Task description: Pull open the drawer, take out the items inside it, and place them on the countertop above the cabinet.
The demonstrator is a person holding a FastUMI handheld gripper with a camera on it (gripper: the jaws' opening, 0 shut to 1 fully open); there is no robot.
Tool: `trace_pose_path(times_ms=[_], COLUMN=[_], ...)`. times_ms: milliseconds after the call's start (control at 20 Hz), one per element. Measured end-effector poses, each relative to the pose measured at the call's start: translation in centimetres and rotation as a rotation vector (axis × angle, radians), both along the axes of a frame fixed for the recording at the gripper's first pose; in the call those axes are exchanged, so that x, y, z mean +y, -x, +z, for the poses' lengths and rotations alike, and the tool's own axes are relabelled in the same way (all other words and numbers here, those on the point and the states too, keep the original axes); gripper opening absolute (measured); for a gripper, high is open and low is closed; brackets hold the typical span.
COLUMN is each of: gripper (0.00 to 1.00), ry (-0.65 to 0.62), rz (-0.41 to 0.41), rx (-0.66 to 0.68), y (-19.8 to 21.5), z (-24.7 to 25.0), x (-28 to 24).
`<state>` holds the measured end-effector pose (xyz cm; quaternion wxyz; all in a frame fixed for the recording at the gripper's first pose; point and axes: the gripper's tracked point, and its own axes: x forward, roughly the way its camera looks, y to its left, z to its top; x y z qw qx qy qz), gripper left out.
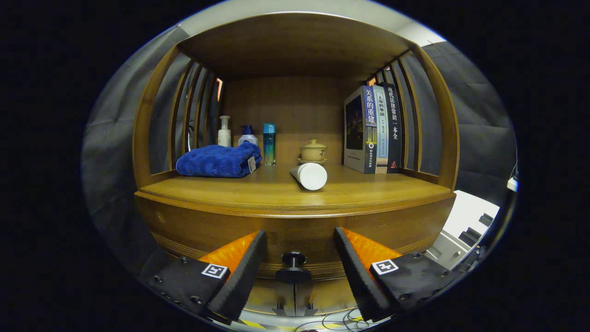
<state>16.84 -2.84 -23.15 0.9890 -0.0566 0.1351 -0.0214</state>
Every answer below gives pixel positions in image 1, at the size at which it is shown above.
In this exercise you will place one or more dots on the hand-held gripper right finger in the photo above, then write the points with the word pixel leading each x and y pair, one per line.
pixel 357 274

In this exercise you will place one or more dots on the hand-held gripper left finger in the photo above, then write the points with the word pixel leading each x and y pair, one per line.
pixel 239 276

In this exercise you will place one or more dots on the wooden drawer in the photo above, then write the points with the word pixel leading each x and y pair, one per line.
pixel 299 230

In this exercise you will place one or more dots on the white cosmetic tube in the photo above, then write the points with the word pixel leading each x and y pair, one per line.
pixel 311 176

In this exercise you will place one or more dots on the wooden cabinet door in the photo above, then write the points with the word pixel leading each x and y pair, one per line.
pixel 327 293
pixel 267 295

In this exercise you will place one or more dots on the wooden countertop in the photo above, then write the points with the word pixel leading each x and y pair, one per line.
pixel 258 189

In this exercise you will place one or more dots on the wooden cabinet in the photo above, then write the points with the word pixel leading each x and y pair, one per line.
pixel 295 46

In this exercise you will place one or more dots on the blue folded towel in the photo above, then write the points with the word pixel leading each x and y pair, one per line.
pixel 216 161

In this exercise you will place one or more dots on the beige lidded tea cup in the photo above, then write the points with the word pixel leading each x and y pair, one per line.
pixel 313 151

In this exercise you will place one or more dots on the teal glass bottle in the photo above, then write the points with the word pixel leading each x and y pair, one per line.
pixel 269 145

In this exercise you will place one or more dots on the white bottle with blue cap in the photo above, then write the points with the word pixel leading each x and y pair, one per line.
pixel 248 138

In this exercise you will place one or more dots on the white pump bottle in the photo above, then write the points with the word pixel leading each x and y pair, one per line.
pixel 224 136

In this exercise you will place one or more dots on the blue spine book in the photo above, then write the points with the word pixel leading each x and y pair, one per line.
pixel 359 129

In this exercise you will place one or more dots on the pale spine book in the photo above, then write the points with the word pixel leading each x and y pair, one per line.
pixel 381 129

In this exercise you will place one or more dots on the black spine book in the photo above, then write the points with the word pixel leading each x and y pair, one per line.
pixel 394 129

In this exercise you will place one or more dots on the black backdrop cloth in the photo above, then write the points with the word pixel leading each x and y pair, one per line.
pixel 474 115

